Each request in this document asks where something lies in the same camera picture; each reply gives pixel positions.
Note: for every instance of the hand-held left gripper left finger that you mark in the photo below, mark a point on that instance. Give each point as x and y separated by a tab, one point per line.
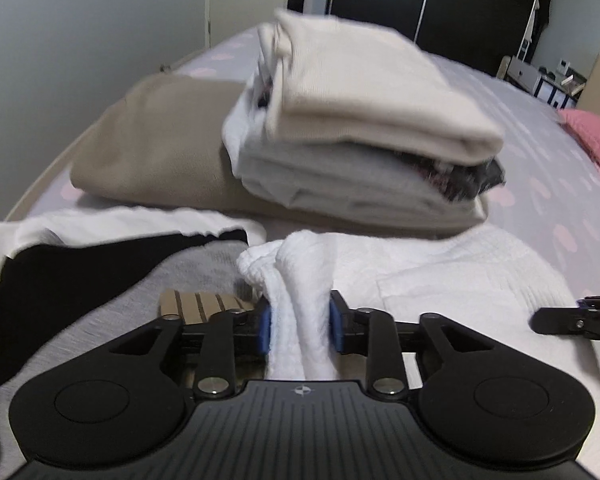
264	330

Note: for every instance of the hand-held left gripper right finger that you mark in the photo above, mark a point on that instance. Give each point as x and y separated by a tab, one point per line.
335	327

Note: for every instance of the white textured garment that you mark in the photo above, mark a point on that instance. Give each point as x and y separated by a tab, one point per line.
430	270

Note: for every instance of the tan striped garment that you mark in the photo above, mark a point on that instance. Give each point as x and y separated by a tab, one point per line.
200	305

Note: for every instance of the white folded garment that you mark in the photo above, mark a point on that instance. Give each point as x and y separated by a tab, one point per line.
380	207

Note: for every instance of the pink pillow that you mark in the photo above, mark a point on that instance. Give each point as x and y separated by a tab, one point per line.
597	140

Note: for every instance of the pale grey folded garment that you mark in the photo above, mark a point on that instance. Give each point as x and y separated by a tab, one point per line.
325	165

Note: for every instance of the black cloth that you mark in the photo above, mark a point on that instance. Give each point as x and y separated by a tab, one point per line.
80	280

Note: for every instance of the white thin cloth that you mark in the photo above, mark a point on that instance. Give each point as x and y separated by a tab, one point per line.
105	222

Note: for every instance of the beige folded garment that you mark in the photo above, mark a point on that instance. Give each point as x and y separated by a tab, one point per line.
160	145

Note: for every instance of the white shelf unit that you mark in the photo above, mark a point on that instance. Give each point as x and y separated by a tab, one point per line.
535	77

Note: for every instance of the cream folded garment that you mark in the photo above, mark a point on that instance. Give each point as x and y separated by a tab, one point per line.
360	90

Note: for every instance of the white metal rack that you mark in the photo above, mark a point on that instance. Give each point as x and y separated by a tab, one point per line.
526	35

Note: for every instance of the white door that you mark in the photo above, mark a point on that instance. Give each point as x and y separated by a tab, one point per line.
250	0

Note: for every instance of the dark wardrobe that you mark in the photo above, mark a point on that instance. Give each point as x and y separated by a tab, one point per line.
380	0

